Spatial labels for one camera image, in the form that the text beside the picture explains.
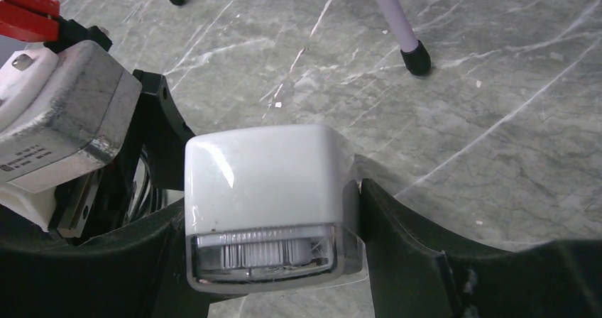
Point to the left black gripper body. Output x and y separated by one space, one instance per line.
135 182

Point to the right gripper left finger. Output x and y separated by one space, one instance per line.
138 270

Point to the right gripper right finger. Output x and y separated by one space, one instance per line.
418 268

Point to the white metronome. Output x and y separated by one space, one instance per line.
271 208

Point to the white perforated music stand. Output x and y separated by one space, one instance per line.
415 56

